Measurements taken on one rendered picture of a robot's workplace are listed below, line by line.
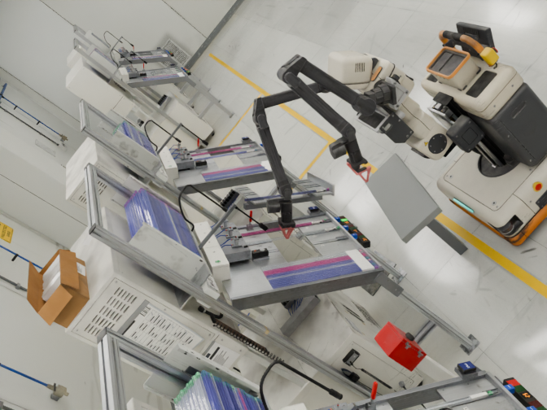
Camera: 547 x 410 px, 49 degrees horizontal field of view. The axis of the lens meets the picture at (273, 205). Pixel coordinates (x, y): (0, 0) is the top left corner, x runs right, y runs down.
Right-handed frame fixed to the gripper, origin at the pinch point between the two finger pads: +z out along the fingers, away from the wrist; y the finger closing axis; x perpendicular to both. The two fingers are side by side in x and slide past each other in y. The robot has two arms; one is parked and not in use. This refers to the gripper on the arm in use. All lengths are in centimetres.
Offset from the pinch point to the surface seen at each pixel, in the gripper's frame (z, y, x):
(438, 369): 27, 88, 37
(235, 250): -4.3, 14.7, -30.4
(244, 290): 2, 42, -33
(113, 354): -40, 131, -89
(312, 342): 44, 31, 3
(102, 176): -36, -20, -87
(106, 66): -19, -461, -67
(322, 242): 0.2, 11.9, 15.1
